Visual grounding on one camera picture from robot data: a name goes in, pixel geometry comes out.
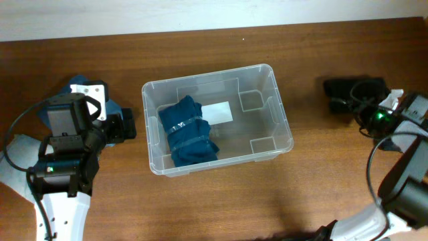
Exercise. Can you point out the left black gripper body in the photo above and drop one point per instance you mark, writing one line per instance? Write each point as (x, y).
(115, 131)

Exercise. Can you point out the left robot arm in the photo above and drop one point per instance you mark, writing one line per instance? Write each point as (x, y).
(61, 181)

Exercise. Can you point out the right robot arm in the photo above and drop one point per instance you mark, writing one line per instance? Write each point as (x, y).
(400, 204)

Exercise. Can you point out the white label in bin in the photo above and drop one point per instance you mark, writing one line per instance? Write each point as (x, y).
(217, 113)

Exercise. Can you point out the dark teal garment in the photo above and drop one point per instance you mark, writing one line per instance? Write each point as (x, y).
(187, 133)

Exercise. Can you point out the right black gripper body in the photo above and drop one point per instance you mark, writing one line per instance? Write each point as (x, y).
(376, 119)

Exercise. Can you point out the black garment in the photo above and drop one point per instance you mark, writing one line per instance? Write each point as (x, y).
(346, 94)

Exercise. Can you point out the folded light grey jeans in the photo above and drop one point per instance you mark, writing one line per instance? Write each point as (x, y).
(23, 151)

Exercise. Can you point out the folded blue jeans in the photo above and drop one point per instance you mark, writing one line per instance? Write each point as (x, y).
(82, 116)

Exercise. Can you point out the clear plastic storage bin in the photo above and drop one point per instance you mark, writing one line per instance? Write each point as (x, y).
(259, 131)

